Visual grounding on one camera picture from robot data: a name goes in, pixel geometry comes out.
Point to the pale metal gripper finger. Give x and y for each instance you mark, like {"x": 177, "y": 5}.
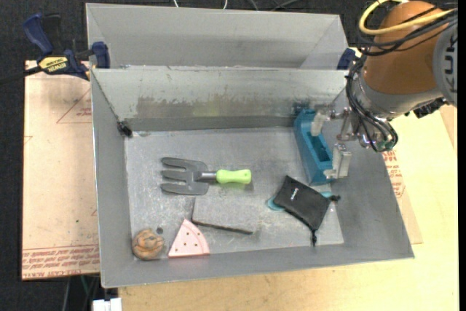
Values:
{"x": 317, "y": 124}
{"x": 341, "y": 162}

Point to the blue plastic open box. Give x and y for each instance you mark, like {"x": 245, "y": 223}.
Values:
{"x": 308, "y": 156}

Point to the grey metal bin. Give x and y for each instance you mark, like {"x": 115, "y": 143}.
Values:
{"x": 218, "y": 98}

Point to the grey flat block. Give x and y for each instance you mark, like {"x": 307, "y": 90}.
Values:
{"x": 225, "y": 213}

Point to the pink triangular sanding pad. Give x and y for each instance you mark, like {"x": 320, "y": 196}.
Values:
{"x": 187, "y": 244}

